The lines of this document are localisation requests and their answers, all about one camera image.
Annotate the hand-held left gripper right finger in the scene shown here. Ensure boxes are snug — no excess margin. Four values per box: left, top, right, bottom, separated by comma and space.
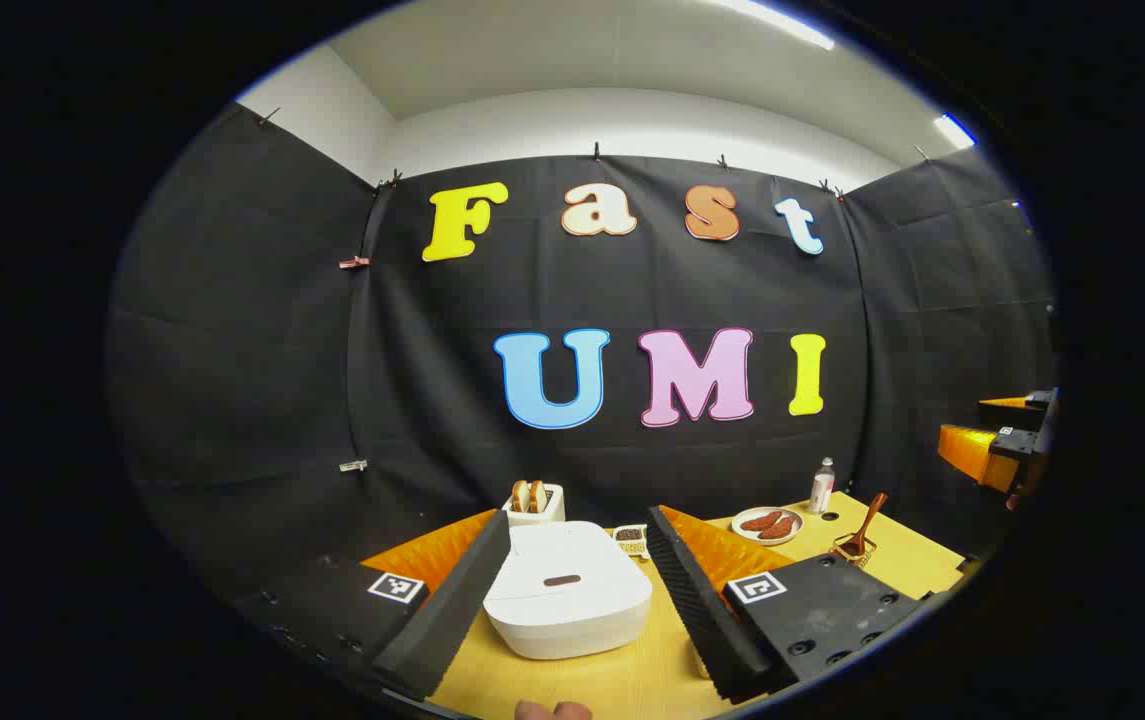
644, 505, 933, 701

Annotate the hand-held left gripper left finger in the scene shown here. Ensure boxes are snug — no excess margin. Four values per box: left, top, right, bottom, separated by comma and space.
232, 510, 513, 701

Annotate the white rice cooker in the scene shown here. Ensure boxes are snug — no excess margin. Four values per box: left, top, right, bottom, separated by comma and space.
483, 521, 653, 661

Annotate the brown wooden spoon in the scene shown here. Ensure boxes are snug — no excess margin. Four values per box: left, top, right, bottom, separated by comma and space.
837, 492, 889, 559

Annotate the metal wire chopstick holder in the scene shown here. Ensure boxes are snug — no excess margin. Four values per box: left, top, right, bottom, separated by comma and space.
829, 535, 878, 571

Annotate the round white plate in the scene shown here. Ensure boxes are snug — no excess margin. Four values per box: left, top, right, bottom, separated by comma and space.
731, 507, 805, 546

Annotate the white toaster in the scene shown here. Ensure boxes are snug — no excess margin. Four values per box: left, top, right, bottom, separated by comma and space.
503, 482, 566, 528

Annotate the small ceiling light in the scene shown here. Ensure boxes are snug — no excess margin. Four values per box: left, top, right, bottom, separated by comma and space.
934, 113, 978, 151

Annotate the long ceiling light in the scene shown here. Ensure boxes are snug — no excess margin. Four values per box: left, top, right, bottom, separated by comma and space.
712, 0, 836, 51

